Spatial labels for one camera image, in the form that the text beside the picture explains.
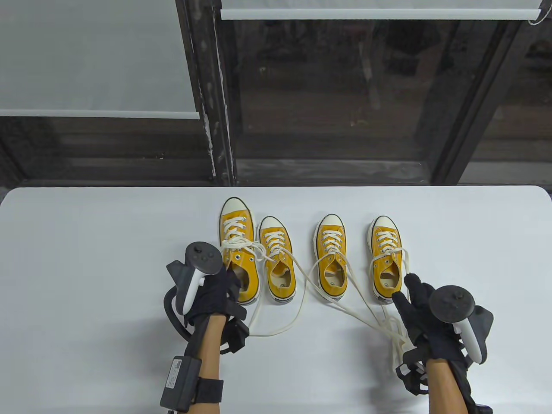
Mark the person's left hand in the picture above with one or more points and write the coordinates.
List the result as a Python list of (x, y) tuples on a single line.
[(213, 295)]

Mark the person's right hand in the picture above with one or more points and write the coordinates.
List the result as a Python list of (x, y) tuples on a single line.
[(431, 336)]

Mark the person's right forearm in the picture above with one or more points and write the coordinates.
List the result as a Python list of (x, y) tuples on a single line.
[(446, 388)]

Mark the person's left forearm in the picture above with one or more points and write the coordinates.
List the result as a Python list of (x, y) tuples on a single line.
[(211, 353)]

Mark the white and grey controller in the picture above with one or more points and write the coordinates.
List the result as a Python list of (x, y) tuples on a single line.
[(450, 304), (202, 256)]

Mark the white roller blind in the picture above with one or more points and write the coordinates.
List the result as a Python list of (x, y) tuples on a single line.
[(86, 56), (379, 13)]

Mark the black window post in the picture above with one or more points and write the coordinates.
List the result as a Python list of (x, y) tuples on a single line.
[(474, 108), (207, 86)]

